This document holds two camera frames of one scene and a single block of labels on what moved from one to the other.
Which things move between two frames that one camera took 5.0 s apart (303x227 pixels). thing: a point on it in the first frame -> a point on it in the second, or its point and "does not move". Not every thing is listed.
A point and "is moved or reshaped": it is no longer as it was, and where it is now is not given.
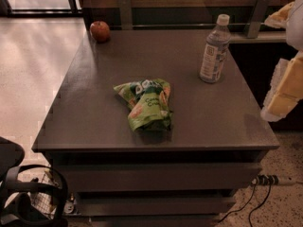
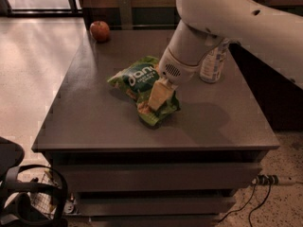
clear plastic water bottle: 216,50 does not move
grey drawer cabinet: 188,176 does not move
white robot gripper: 296,26 -> 174,67
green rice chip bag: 148,101 is moved or reshaped
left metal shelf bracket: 125,5 does not move
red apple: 99,31 does not move
